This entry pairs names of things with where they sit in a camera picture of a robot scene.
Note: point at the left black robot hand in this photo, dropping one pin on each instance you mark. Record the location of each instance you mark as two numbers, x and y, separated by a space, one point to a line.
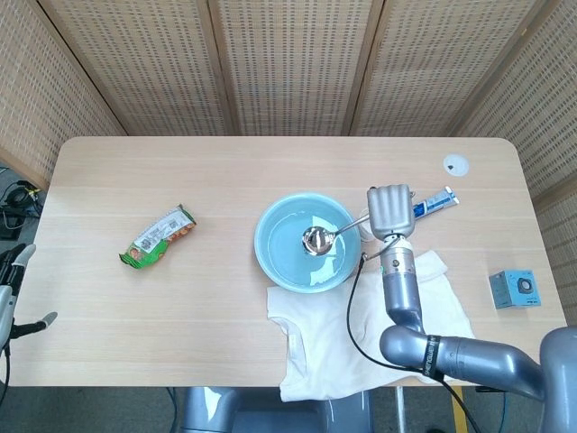
6 306

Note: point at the white table leg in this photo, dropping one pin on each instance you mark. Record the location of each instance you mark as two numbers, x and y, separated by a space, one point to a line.
398 410

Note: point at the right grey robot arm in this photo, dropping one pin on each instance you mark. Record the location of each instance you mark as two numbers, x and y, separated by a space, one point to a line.
473 356

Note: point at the grey robot torso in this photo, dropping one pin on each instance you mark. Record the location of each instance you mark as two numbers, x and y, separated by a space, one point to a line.
270 412

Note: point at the white blue toothpaste tube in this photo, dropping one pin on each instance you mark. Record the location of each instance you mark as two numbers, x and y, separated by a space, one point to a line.
435 203

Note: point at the woven folding screen panel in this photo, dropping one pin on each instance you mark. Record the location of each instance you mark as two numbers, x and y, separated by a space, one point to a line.
541 113
149 63
293 63
40 90
442 63

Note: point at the small light blue box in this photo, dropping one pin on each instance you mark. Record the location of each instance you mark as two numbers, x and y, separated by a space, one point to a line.
514 288

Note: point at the white cotton t-shirt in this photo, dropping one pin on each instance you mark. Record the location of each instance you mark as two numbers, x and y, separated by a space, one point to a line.
315 325

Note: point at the white round sticker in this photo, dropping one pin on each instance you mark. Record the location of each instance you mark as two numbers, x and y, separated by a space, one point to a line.
455 164

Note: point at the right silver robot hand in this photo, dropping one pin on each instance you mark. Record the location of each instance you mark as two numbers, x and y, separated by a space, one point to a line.
391 209

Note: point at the light blue bowl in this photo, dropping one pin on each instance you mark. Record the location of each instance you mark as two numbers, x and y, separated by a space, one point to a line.
279 252

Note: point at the green orange snack bag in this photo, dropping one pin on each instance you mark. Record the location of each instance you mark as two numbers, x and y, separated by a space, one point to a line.
155 236

